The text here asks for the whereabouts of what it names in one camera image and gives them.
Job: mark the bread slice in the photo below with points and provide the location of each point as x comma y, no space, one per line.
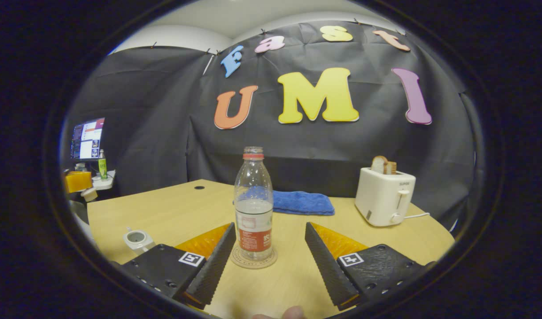
383,165

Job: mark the white toaster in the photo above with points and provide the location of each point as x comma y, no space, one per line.
384,199

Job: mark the computer monitor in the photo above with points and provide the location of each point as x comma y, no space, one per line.
88,139

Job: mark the round wooden coaster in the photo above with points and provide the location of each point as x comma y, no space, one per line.
272,261

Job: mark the white side table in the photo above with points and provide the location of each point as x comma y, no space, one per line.
105,184

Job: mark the green drink bottle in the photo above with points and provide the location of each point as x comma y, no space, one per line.
102,168

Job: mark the clear plastic water bottle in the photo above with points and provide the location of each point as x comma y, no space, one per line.
253,230

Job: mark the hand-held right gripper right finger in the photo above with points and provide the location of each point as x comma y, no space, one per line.
331,270

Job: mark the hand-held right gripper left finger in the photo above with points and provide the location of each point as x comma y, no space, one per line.
211,266

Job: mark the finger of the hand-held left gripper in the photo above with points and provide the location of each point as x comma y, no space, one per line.
78,181

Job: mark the white teacup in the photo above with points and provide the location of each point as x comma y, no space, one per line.
138,241

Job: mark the blue towel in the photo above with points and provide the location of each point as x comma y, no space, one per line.
302,204

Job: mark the black backdrop cloth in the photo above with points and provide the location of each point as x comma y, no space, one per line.
164,133

